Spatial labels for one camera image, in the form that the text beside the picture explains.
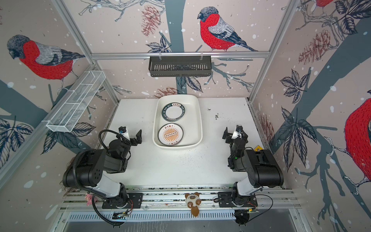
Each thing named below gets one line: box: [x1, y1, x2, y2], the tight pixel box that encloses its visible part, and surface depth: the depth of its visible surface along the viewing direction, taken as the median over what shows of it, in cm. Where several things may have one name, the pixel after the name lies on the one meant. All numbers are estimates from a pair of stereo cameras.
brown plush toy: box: [185, 191, 202, 218], surface depth 71 cm
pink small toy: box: [85, 193, 93, 206], surface depth 74 cm
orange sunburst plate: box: [157, 122, 185, 147], surface depth 100 cm
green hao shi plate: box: [161, 102, 186, 122], surface depth 113 cm
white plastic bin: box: [152, 94, 203, 150], surface depth 105 cm
